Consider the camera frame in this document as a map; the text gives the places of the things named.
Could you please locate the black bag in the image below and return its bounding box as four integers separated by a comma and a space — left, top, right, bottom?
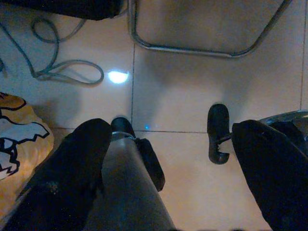
0, 0, 126, 21

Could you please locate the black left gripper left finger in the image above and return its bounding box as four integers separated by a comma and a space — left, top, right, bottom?
3, 118, 113, 231

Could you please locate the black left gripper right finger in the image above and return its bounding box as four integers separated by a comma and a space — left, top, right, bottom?
231, 119, 308, 231

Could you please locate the silver robot left leg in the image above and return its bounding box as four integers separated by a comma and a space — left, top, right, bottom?
84, 131, 178, 231

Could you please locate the silver black robot right leg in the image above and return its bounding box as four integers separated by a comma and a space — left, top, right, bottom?
262, 111, 308, 157

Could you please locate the black robot right foot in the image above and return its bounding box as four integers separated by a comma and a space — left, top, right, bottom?
207, 103, 230, 165

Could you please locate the yellow cartoon print quilt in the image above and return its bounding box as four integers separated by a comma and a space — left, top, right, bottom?
0, 92, 55, 217

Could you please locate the grey floor cable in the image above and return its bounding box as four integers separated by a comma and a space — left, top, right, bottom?
0, 16, 105, 86

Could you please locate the metal tube chair frame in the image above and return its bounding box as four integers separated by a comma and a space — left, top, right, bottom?
128, 0, 293, 59

